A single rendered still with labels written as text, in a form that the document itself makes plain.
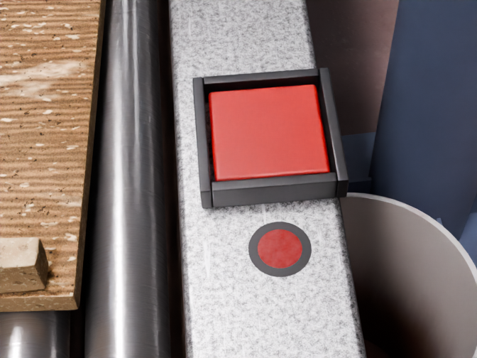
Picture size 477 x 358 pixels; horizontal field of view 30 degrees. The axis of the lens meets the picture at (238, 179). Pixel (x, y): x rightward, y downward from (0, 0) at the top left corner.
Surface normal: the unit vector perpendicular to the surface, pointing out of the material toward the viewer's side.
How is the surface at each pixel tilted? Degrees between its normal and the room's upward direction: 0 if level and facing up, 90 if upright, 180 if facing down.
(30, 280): 85
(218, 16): 0
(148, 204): 40
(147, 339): 31
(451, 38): 90
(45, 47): 0
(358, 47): 0
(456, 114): 90
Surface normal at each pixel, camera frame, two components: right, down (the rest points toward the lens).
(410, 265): -0.69, 0.58
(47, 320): 0.63, -0.47
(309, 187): 0.08, 0.83
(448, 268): -0.89, 0.36
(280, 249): -0.02, -0.56
